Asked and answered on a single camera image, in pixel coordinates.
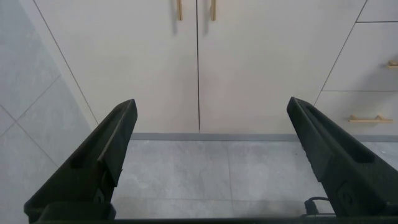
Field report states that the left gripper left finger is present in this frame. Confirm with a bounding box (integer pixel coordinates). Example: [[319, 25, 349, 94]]
[[24, 98, 139, 223]]

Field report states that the beige cabinet drawer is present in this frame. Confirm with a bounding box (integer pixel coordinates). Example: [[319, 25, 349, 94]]
[[313, 91, 398, 136], [356, 0, 398, 23], [323, 22, 398, 92]]

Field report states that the beige cabinet door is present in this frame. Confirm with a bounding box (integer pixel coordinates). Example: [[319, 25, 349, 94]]
[[32, 0, 200, 134], [196, 0, 368, 135]]

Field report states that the beige kitchen cabinet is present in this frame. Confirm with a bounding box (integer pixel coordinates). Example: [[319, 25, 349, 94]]
[[17, 0, 398, 143]]

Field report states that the black cable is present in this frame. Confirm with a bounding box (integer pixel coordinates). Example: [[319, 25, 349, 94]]
[[303, 196, 336, 217]]

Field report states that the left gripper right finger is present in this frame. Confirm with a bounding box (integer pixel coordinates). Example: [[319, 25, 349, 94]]
[[286, 96, 398, 218]]

